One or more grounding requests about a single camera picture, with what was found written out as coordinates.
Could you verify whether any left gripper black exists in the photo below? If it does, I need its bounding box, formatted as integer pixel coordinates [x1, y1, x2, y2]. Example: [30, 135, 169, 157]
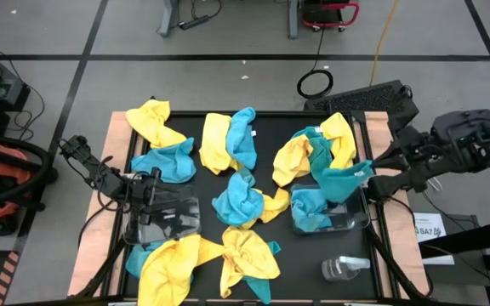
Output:
[124, 166, 195, 227]

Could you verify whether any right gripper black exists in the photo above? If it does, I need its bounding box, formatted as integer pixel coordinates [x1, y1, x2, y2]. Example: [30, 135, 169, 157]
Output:
[370, 125, 436, 172]

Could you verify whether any blue microfiber towel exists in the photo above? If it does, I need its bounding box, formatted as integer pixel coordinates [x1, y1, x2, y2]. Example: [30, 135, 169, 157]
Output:
[225, 106, 259, 171]
[129, 137, 198, 184]
[124, 240, 196, 285]
[211, 167, 266, 227]
[290, 188, 334, 235]

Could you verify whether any teal microfiber towel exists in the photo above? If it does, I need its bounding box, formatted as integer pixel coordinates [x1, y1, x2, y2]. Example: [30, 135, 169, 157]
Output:
[243, 241, 283, 305]
[311, 159, 376, 205]
[290, 125, 335, 169]

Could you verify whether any clear plastic basket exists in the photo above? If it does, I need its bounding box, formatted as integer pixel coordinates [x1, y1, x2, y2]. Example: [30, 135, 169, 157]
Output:
[288, 182, 372, 235]
[122, 184, 203, 247]

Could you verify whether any wooden table side plank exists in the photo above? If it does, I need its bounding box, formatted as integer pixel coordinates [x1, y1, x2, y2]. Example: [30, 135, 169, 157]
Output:
[66, 110, 138, 298]
[362, 110, 432, 298]

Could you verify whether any black computer case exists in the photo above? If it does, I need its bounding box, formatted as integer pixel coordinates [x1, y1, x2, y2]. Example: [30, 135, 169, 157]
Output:
[303, 79, 420, 138]

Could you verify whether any white paper label sheet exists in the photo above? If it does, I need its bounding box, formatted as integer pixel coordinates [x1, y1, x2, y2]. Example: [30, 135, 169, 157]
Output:
[412, 211, 457, 267]

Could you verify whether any clear spray bottle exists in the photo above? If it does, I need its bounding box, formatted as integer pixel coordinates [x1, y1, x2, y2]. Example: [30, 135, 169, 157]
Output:
[321, 254, 373, 282]

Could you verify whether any red framed cart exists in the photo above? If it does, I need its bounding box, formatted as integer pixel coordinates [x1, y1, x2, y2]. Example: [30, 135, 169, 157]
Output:
[300, 0, 361, 34]

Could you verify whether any orange shop vacuum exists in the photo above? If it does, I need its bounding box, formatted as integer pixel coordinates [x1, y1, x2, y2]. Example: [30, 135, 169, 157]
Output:
[0, 132, 59, 237]

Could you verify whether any grey table leg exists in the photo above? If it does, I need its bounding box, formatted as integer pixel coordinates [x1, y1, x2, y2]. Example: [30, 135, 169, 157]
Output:
[157, 0, 180, 37]
[287, 0, 300, 40]

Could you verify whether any black power strip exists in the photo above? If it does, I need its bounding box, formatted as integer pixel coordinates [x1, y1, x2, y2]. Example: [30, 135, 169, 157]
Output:
[178, 14, 210, 31]

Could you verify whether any black diagonal frame strut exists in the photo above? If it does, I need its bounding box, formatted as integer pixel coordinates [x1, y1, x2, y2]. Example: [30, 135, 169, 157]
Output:
[73, 229, 134, 298]
[365, 224, 434, 301]

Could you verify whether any black coiled cable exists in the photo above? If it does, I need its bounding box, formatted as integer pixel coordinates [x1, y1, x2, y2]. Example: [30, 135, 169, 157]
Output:
[295, 23, 335, 101]

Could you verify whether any orange hanging cable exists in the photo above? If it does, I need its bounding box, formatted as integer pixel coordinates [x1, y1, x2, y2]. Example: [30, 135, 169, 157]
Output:
[367, 0, 401, 88]

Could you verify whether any black vacuum hose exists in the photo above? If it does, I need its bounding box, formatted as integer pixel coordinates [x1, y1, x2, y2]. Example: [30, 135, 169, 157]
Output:
[0, 135, 55, 209]

